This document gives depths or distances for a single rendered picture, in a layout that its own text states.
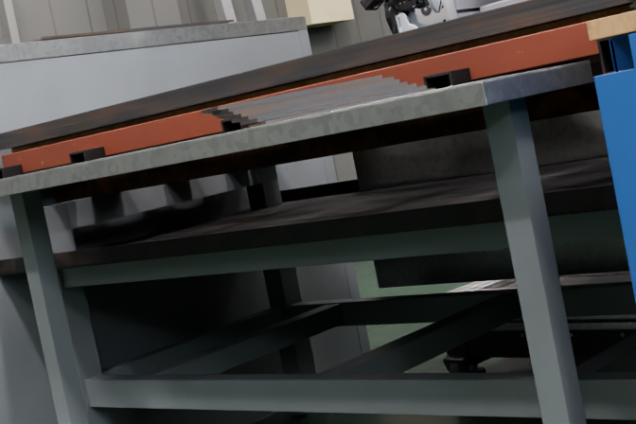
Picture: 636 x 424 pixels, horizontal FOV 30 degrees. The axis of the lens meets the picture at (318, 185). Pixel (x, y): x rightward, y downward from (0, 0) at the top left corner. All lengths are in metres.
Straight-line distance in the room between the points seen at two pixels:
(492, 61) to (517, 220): 0.32
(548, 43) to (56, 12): 4.20
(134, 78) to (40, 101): 0.29
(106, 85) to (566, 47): 1.50
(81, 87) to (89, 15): 2.93
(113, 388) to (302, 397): 0.55
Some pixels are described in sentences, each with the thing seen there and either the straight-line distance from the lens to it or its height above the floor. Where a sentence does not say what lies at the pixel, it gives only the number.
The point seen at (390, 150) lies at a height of 0.64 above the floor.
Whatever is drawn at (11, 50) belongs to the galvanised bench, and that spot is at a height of 1.03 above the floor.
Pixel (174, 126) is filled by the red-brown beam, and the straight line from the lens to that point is 2.24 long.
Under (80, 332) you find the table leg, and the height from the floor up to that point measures 0.39.
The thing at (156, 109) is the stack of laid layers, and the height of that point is 0.82.
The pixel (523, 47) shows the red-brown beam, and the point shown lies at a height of 0.79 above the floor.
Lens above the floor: 0.74
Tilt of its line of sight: 3 degrees down
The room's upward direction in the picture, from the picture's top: 11 degrees counter-clockwise
